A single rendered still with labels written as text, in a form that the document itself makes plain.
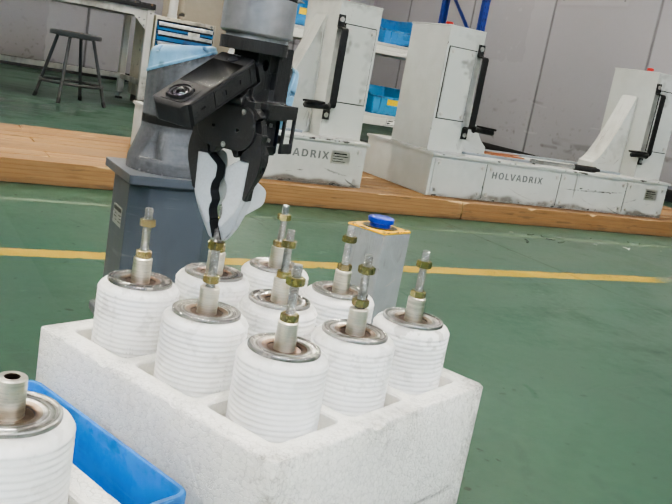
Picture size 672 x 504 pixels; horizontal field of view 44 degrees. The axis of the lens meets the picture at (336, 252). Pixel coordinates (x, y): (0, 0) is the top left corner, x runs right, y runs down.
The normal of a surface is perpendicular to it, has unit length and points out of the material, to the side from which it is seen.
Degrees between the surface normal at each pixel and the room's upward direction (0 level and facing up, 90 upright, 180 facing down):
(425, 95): 90
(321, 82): 90
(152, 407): 90
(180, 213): 90
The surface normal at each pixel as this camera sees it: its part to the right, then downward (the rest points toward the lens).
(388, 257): 0.76, 0.27
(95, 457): -0.65, 0.01
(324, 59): -0.87, -0.04
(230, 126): -0.47, 0.11
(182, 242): 0.47, 0.27
